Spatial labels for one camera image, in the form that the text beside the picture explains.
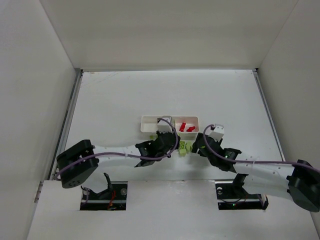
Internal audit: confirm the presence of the white three-compartment tray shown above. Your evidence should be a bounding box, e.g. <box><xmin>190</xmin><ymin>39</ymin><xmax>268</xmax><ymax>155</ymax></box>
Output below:
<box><xmin>140</xmin><ymin>115</ymin><xmax>200</xmax><ymax>141</ymax></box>

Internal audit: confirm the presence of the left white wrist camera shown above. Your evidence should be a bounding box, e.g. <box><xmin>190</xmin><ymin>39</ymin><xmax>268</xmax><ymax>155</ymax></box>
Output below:
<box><xmin>156</xmin><ymin>116</ymin><xmax>174</xmax><ymax>134</ymax></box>

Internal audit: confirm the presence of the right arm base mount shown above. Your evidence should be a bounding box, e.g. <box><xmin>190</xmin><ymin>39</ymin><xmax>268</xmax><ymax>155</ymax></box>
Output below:
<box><xmin>215</xmin><ymin>174</ymin><xmax>269</xmax><ymax>211</ymax></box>

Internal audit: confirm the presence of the left aluminium rail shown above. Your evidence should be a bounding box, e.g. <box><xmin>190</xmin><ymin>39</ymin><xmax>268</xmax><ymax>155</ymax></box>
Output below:
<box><xmin>46</xmin><ymin>68</ymin><xmax>84</xmax><ymax>180</ymax></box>

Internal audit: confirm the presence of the large green lego block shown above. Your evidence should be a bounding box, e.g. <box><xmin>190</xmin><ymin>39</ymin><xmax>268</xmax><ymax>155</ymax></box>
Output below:
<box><xmin>178</xmin><ymin>141</ymin><xmax>193</xmax><ymax>157</ymax></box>

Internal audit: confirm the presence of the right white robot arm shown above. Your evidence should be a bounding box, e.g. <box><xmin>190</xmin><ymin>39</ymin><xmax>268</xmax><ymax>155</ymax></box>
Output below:
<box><xmin>192</xmin><ymin>133</ymin><xmax>320</xmax><ymax>213</ymax></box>

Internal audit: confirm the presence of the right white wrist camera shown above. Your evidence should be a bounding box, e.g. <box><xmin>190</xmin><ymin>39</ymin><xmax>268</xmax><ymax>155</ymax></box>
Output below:
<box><xmin>209</xmin><ymin>123</ymin><xmax>225</xmax><ymax>142</ymax></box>

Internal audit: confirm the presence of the aluminium rail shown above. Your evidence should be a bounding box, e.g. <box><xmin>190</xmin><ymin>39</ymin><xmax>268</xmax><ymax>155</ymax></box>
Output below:
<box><xmin>46</xmin><ymin>68</ymin><xmax>84</xmax><ymax>180</ymax></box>
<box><xmin>252</xmin><ymin>68</ymin><xmax>286</xmax><ymax>162</ymax></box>

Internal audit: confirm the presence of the right aluminium rail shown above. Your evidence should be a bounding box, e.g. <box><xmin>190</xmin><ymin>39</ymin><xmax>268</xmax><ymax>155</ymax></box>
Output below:
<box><xmin>252</xmin><ymin>68</ymin><xmax>286</xmax><ymax>162</ymax></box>

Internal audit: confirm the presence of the red lego piece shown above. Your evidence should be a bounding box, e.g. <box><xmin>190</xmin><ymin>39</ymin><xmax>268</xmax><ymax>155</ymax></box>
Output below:
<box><xmin>179</xmin><ymin>122</ymin><xmax>186</xmax><ymax>132</ymax></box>
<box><xmin>186</xmin><ymin>126</ymin><xmax>196</xmax><ymax>132</ymax></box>

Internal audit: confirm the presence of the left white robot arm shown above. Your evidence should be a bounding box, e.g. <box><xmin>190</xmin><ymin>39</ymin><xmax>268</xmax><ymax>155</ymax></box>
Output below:
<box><xmin>55</xmin><ymin>132</ymin><xmax>181</xmax><ymax>190</ymax></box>

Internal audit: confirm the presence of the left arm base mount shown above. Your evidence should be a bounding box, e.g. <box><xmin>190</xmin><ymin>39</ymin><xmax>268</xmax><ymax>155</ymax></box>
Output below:
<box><xmin>79</xmin><ymin>173</ymin><xmax>128</xmax><ymax>211</ymax></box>

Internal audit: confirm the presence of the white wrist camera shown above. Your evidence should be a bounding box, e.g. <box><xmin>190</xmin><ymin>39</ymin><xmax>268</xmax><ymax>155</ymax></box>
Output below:
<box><xmin>209</xmin><ymin>123</ymin><xmax>225</xmax><ymax>142</ymax></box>
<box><xmin>156</xmin><ymin>116</ymin><xmax>174</xmax><ymax>134</ymax></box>

